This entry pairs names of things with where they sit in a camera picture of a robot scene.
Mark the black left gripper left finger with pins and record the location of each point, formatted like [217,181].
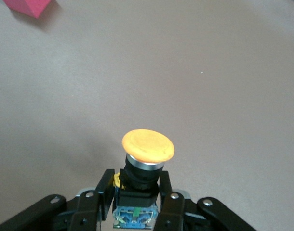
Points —
[86,211]

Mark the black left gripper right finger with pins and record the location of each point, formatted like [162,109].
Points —
[171,211]

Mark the orange mushroom push button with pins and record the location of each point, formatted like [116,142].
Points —
[147,144]

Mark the brown table mat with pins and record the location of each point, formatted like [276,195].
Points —
[185,72]

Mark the pink foam cube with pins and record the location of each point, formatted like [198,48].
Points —
[29,6]

